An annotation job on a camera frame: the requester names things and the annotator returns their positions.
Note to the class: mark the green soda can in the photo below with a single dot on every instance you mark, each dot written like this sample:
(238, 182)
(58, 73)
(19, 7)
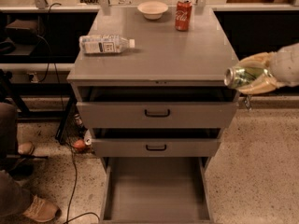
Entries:
(238, 76)

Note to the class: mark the grey top drawer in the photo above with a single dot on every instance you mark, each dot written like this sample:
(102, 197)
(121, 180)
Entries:
(157, 107)

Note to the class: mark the black top drawer handle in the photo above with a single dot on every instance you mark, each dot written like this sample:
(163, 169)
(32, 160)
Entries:
(157, 114)

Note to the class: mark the grey middle drawer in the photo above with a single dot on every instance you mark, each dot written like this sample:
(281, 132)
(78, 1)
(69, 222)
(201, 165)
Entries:
(167, 142)

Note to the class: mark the black table leg frame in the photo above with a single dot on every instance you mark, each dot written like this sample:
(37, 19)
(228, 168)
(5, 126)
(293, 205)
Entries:
(61, 134)

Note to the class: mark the grey metal drawer cabinet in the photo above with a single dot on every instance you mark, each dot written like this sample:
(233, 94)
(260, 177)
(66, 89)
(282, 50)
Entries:
(162, 57)

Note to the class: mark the tan sneaker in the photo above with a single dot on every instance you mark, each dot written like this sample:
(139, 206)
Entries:
(41, 210)
(26, 148)

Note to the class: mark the grey open bottom drawer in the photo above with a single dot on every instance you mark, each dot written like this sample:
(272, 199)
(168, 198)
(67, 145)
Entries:
(165, 190)

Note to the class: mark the black drawer handle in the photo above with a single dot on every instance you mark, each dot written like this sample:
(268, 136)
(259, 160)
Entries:
(157, 114)
(156, 148)

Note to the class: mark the tan sneaker far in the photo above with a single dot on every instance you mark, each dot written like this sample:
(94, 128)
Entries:
(26, 148)

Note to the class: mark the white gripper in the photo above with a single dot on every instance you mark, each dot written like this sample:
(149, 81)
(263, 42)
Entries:
(286, 66)

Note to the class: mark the white paper bowl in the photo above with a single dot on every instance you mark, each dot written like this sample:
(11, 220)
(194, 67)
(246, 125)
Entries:
(152, 10)

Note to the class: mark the person's trouser leg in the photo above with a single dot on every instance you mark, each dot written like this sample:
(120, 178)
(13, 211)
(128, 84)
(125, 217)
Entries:
(14, 199)

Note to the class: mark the clear plastic water bottle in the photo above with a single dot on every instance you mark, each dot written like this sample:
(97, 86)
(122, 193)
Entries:
(105, 44)

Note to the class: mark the tan sneaker near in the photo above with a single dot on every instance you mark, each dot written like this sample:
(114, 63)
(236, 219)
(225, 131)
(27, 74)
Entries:
(41, 210)

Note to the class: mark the black middle drawer handle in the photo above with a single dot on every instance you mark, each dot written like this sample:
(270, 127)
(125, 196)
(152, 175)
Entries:
(156, 148)

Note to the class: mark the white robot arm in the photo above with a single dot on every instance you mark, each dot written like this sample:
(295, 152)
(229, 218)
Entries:
(282, 67)

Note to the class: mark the red cola can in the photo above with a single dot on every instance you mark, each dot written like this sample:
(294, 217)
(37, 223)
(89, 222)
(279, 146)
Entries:
(183, 15)

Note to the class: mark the orange ball on floor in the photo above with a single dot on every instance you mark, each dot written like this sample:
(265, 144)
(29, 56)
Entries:
(79, 145)

